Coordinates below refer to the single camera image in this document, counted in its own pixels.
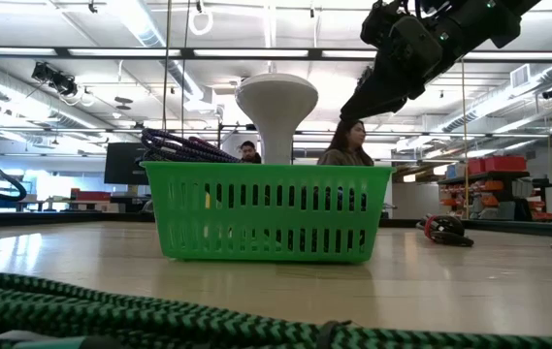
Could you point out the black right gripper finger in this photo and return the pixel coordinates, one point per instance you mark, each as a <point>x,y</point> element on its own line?
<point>366,77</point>
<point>377,97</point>

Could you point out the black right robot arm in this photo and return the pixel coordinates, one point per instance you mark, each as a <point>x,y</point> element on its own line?
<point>479,24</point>

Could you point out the white flood light bulb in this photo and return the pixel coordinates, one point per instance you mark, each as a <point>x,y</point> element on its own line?
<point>276,102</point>

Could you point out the white ceiling air vent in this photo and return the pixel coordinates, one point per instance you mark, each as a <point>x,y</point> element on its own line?
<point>519,76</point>

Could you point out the small red storage bin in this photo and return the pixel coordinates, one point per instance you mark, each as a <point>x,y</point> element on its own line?
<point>476,166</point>

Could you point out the large red storage bin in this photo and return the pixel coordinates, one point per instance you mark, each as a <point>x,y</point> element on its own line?
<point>506,164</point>

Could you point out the white appliance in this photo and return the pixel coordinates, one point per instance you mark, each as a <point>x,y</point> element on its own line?
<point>229,145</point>

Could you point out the black storage shelf rack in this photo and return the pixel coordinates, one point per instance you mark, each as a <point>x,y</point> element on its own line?
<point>498,194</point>

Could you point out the green plastic slotted basket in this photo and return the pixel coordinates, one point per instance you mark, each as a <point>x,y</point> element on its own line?
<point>266,242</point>

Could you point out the black computer monitor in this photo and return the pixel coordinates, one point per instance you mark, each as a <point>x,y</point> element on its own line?
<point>122,165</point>

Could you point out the red box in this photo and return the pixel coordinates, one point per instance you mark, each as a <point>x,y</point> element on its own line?
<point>91,195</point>

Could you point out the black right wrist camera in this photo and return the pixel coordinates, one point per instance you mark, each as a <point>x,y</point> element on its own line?
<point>379,24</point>

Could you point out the black ceiling-mounted camera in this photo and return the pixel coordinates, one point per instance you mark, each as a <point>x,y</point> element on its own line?
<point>55,77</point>

